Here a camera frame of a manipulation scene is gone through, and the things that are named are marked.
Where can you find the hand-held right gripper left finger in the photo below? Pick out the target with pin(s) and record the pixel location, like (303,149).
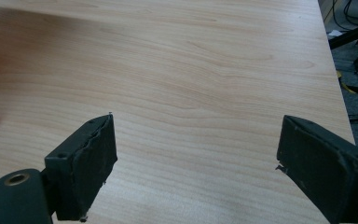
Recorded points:
(84,174)

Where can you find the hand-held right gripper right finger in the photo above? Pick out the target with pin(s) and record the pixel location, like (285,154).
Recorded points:
(323,174)

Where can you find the yellow and black tool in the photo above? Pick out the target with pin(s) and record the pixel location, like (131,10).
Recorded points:
(348,85)

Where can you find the white paper scrap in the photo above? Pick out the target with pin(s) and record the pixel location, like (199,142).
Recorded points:
(334,33)

